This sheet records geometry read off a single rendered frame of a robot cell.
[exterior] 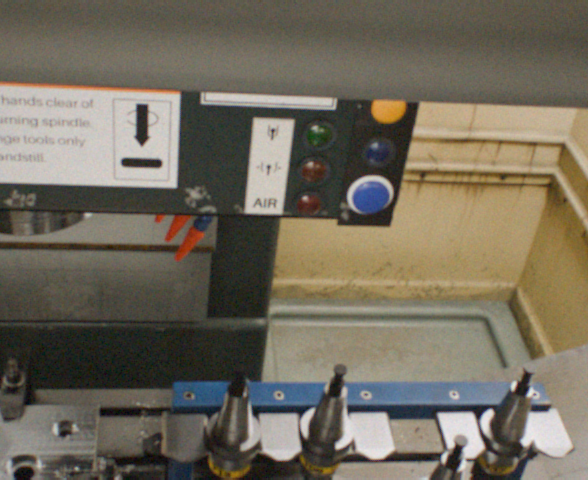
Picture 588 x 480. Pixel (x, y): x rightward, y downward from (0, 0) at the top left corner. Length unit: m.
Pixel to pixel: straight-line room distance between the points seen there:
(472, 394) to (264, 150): 0.57
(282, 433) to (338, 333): 1.08
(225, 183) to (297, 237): 1.36
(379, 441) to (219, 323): 0.68
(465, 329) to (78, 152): 1.66
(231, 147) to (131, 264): 0.91
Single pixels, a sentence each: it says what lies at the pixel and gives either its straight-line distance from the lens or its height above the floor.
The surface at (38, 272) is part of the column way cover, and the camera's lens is 1.61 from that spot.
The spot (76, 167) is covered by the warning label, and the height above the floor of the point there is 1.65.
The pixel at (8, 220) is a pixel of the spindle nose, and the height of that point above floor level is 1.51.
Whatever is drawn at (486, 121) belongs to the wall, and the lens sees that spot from 1.98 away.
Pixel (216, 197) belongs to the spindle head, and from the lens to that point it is 0.72.
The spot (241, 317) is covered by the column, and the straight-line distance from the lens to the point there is 1.72.
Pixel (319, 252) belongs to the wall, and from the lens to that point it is 2.10.
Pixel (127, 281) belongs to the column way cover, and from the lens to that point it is 1.61.
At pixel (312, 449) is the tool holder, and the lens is 1.08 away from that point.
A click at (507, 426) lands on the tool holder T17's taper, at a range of 1.12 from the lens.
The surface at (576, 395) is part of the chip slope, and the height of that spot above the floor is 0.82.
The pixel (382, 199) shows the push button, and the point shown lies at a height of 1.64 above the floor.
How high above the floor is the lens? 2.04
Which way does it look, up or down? 38 degrees down
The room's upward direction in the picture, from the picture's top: 8 degrees clockwise
